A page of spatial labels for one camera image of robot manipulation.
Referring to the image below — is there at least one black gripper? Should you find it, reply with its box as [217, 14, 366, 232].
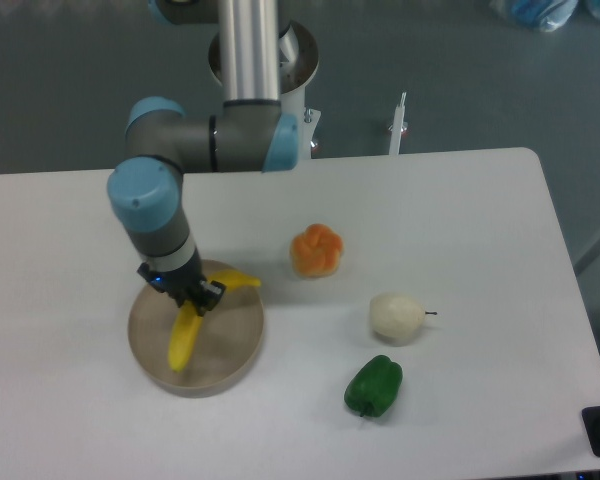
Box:
[137, 254, 226, 316]

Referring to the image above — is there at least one yellow banana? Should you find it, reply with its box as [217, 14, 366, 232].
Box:
[167, 269, 261, 372]

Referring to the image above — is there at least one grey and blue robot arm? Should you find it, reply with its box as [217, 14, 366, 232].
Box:
[107, 1, 299, 315]

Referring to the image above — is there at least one beige round plate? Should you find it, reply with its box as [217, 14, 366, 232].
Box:
[127, 260, 265, 397]

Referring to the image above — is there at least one orange bread roll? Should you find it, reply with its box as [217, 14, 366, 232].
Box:
[289, 224, 344, 278]

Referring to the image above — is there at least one white pear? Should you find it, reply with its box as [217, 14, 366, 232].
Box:
[369, 293, 438, 345]

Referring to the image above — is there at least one green bell pepper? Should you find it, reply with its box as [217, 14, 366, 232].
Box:
[343, 355, 403, 418]

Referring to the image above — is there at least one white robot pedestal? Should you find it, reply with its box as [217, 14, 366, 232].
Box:
[209, 11, 320, 172]

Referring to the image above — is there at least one white bracket with red knob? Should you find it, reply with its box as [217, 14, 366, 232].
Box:
[388, 91, 408, 156]

